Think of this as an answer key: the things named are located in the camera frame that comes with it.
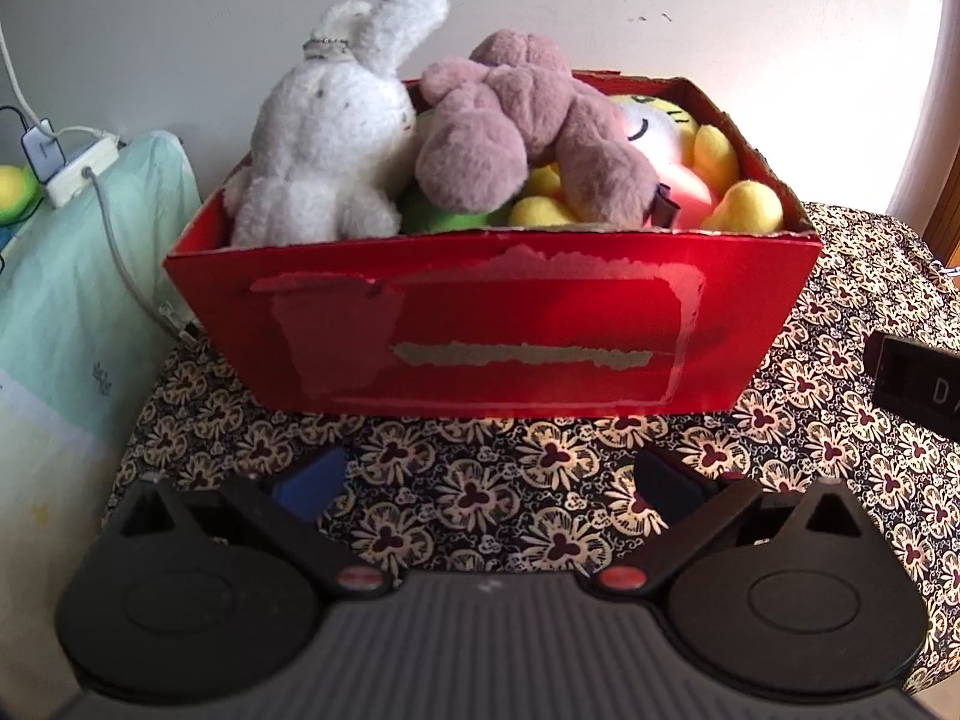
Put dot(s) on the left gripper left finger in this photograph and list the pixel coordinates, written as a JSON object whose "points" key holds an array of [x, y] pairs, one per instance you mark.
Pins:
{"points": [[285, 508]]}

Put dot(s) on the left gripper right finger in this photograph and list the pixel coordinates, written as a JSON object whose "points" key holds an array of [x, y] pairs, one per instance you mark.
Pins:
{"points": [[697, 511]]}

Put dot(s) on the red cardboard box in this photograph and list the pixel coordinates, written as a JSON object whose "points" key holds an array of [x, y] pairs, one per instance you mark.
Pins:
{"points": [[494, 322]]}

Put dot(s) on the green bean plush toy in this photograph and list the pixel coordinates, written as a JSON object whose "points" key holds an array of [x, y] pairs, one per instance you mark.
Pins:
{"points": [[442, 217]]}

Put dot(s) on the white rabbit plush toy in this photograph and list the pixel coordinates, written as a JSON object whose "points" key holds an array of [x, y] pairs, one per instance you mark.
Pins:
{"points": [[335, 140]]}

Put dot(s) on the pink teddy bear plush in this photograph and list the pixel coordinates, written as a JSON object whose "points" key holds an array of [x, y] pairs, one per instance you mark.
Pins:
{"points": [[505, 59]]}

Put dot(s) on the floral patterned tablecloth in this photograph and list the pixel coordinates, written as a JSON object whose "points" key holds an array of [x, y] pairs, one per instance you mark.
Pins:
{"points": [[558, 493]]}

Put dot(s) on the wooden door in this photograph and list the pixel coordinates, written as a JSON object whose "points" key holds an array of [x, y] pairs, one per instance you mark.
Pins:
{"points": [[943, 229]]}

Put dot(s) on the light green bed sheet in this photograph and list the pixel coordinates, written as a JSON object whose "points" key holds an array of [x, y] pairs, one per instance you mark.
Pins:
{"points": [[83, 297]]}

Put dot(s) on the yellow tiger plush toy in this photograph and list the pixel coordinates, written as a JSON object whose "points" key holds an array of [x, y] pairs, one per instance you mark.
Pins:
{"points": [[697, 172]]}

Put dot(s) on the white power strip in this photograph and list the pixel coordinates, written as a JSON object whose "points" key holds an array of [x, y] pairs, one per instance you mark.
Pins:
{"points": [[70, 179]]}

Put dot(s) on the yellow green plush toy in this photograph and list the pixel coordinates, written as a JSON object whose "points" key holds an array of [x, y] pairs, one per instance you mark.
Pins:
{"points": [[18, 189]]}

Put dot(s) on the grey phone charger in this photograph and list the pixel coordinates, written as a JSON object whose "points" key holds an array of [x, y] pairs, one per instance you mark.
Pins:
{"points": [[44, 154]]}

